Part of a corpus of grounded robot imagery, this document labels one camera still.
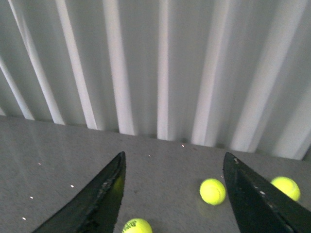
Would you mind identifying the yellow tennis ball right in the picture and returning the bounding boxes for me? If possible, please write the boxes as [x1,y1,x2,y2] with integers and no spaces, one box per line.
[271,176,301,201]

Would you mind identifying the yellow tennis ball near left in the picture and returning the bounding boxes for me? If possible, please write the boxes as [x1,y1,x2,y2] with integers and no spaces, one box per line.
[122,218,153,233]

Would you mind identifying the yellow tennis ball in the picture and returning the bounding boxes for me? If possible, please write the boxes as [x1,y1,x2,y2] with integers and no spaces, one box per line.
[271,176,301,201]
[199,178,226,206]
[122,218,153,233]

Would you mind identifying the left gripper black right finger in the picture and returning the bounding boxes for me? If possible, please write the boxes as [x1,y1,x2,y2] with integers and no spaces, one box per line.
[223,152,311,233]

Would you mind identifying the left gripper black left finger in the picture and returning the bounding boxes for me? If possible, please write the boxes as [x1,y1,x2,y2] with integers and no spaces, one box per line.
[34,151,126,233]

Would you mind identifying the yellow tennis ball centre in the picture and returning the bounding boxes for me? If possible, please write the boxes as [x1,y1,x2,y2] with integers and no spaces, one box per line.
[199,178,226,206]

